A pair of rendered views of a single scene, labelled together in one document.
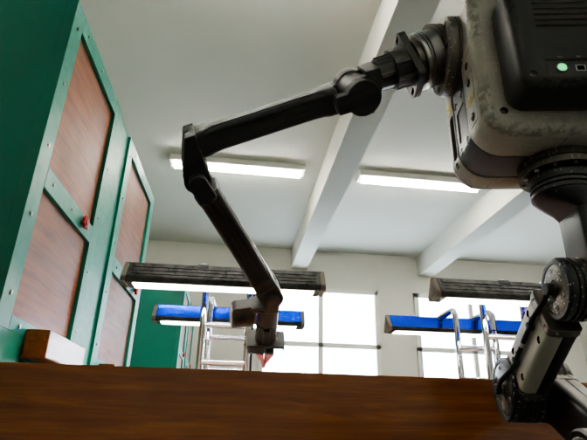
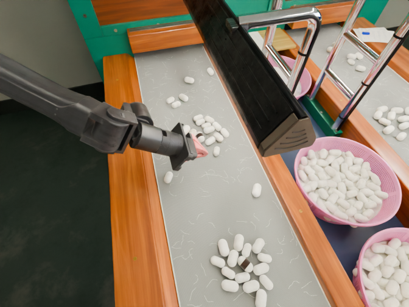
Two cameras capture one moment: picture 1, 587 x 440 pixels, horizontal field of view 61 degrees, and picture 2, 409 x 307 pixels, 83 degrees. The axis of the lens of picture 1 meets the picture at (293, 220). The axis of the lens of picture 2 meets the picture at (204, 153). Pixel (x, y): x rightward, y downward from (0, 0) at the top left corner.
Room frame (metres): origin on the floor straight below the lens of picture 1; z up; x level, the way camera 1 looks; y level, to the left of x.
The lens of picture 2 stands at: (1.37, -0.26, 1.31)
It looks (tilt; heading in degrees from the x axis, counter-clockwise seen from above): 55 degrees down; 79
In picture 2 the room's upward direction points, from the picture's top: straight up
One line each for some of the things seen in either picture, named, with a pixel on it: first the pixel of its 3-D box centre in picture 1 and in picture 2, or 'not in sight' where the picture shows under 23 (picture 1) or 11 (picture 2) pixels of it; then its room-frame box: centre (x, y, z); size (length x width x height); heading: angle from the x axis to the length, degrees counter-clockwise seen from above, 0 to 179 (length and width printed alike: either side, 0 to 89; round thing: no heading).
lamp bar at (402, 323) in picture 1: (456, 326); not in sight; (2.14, -0.71, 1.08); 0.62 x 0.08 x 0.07; 95
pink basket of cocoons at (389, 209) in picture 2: not in sight; (338, 183); (1.80, -0.04, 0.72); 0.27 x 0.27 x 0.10
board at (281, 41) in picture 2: not in sight; (252, 42); (1.74, 0.62, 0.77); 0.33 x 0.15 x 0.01; 5
